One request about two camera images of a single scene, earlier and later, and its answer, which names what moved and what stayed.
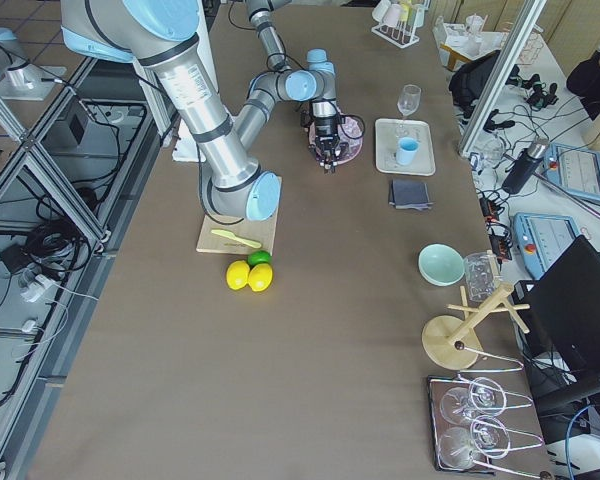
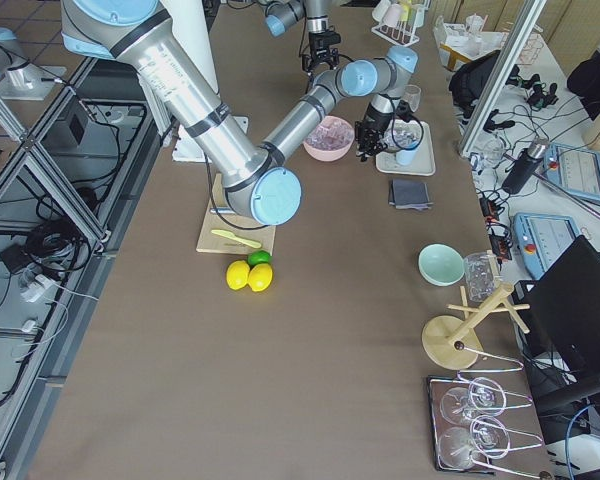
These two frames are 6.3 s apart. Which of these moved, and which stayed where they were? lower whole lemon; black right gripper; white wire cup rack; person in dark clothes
Moved: black right gripper
Stayed: white wire cup rack; person in dark clothes; lower whole lemon
